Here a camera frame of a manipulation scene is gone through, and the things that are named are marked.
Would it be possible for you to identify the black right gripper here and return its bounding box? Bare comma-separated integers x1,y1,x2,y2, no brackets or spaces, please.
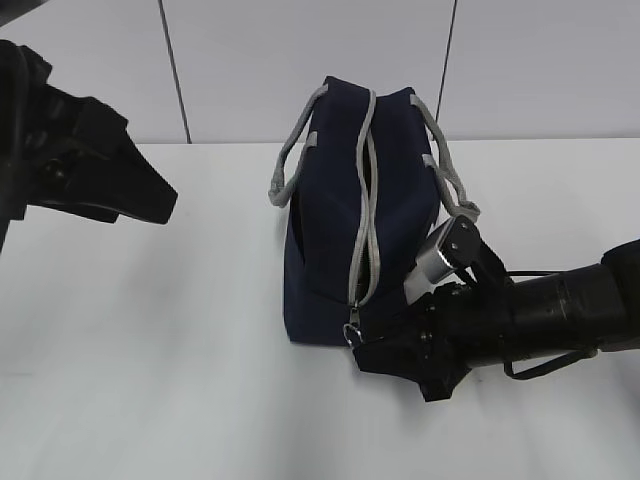
352,283,510,402

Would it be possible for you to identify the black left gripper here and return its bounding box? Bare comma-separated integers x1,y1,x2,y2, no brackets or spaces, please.
14,47,178,225

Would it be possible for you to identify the navy blue lunch bag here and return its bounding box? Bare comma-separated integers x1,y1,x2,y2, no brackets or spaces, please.
269,76,480,347

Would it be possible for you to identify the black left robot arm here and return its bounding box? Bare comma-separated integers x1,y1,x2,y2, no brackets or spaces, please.
1,40,178,233

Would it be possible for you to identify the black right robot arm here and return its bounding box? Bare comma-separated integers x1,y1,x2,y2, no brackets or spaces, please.
353,241,639,402

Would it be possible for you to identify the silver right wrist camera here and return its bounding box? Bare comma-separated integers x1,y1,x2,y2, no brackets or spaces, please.
403,215,481,305

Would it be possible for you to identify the thin dark right cable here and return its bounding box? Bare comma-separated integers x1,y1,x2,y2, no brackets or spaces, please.
502,269,599,379

